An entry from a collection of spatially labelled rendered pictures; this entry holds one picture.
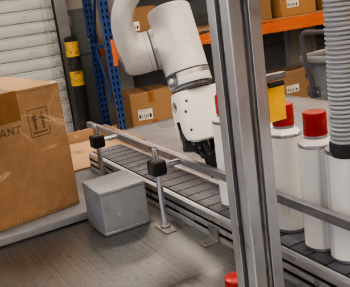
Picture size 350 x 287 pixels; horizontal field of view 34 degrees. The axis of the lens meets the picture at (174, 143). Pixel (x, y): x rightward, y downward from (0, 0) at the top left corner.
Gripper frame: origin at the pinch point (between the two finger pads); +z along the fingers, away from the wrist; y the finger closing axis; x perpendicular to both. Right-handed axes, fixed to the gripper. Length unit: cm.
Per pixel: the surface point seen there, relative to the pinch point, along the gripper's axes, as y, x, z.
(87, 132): 6, 85, -21
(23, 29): 73, 367, -149
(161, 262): -16.9, -2.2, 12.9
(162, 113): 152, 322, -49
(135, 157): 1.2, 39.1, -7.4
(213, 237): -5.8, -1.9, 12.1
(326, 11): -12, -51, -12
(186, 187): -1.2, 11.7, 2.5
